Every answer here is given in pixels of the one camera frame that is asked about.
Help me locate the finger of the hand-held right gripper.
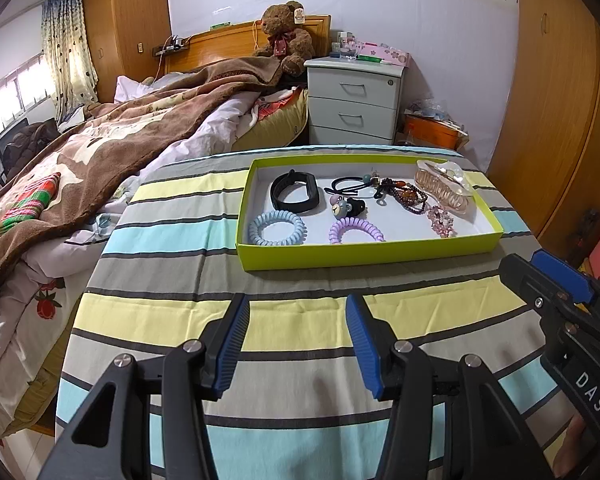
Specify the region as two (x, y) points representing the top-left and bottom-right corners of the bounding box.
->
(530, 249), (600, 311)
(498, 254), (573, 326)

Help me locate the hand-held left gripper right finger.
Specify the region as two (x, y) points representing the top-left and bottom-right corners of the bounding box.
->
(345, 292), (556, 480)

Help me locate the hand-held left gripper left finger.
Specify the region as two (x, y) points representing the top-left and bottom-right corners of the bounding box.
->
(37, 292), (251, 480)

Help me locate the pink beaded bracelet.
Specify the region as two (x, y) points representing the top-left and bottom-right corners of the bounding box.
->
(426, 204), (458, 238)

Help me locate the blue spiral hair tie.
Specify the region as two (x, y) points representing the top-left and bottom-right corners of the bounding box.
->
(248, 210), (307, 247)

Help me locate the purple spiral hair tie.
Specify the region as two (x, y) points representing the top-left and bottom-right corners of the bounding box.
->
(328, 217), (384, 244)

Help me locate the green shallow cardboard box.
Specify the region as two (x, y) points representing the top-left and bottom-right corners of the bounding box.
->
(235, 154), (505, 272)

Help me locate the cartoon charm black hair tie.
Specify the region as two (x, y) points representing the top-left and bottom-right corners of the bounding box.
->
(330, 195), (367, 218)

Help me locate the dark beaded bracelet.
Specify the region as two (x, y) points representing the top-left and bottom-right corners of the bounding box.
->
(372, 176), (430, 215)

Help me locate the black hair tie teal ball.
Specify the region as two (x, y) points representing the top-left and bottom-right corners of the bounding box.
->
(324, 173), (377, 197)

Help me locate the person's right hand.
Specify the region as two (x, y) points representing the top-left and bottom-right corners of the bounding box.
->
(554, 412), (593, 480)

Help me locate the striped bed sheet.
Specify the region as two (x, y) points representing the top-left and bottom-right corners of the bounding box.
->
(55, 144), (581, 480)

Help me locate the amber hair claw clip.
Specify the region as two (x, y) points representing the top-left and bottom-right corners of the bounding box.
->
(413, 162), (476, 214)

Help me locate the clear hair claw clip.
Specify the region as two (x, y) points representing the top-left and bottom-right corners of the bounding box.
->
(417, 159), (468, 183)

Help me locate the black wristband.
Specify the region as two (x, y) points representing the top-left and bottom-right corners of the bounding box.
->
(270, 170), (322, 212)

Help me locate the large wooden wardrobe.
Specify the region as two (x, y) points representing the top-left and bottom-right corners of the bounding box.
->
(490, 0), (600, 281)

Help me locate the orange storage box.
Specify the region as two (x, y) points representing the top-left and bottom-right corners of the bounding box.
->
(405, 112), (462, 151)

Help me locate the clear plastic bag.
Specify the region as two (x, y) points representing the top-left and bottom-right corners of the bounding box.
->
(405, 97), (468, 128)

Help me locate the white duvet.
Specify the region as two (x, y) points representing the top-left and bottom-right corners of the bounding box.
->
(0, 75), (261, 441)

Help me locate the yellow-green pillow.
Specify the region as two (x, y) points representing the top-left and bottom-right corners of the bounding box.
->
(230, 87), (310, 152)

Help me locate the grey three-drawer nightstand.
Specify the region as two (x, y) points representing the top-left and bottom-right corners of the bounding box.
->
(303, 56), (411, 147)

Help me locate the brown printed blanket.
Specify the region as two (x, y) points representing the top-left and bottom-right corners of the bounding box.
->
(0, 55), (283, 346)

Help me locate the pink flowered box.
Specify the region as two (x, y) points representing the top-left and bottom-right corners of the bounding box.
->
(355, 40), (412, 67)

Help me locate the black chair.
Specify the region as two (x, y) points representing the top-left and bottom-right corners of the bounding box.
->
(0, 117), (61, 182)

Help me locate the wooden bed headboard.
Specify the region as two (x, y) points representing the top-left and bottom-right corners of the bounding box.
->
(164, 14), (332, 78)

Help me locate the clear glass container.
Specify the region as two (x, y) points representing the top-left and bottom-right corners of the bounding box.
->
(330, 31), (358, 58)

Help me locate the power strip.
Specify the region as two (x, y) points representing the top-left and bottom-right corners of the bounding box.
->
(152, 35), (188, 57)

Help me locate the brown teddy bear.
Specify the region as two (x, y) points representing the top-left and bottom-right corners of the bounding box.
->
(252, 1), (317, 77)

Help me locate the patterned window curtain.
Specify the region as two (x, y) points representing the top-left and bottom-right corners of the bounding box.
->
(40, 0), (101, 126)

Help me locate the window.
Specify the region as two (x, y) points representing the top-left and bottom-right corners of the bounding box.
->
(0, 55), (56, 151)

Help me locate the wooden corner wardrobe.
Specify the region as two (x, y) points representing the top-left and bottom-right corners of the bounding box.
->
(82, 0), (171, 103)

